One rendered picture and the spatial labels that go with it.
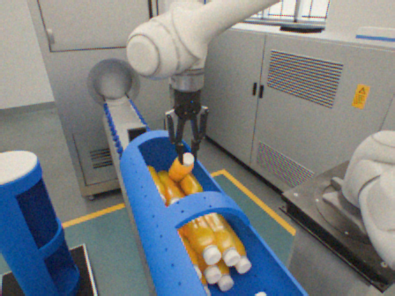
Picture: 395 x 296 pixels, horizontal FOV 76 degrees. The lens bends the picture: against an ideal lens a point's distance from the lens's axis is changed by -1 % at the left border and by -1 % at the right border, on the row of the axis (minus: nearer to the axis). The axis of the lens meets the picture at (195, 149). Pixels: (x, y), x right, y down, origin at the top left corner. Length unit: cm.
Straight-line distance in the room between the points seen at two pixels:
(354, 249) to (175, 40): 72
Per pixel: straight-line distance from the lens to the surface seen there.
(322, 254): 100
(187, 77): 67
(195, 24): 51
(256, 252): 75
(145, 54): 48
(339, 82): 199
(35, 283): 167
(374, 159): 81
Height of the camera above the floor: 165
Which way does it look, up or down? 30 degrees down
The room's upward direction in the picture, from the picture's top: straight up
